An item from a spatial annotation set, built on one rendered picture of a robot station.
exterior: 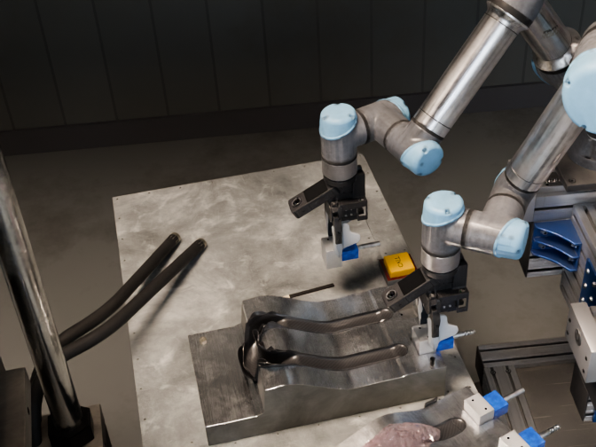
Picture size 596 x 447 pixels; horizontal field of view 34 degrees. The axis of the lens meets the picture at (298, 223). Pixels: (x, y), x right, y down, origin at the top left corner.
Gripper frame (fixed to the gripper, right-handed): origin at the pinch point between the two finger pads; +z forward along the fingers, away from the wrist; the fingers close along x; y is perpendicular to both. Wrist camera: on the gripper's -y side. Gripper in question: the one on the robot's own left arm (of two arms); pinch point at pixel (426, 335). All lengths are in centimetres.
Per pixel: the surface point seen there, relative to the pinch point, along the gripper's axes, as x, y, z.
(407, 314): 11.7, -0.3, 5.2
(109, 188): 195, -69, 92
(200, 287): 39, -43, 12
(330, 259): 26.4, -13.8, -1.6
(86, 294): 133, -81, 92
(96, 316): 27, -67, 3
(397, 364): -3.7, -7.2, 2.7
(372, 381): -6.7, -13.3, 3.0
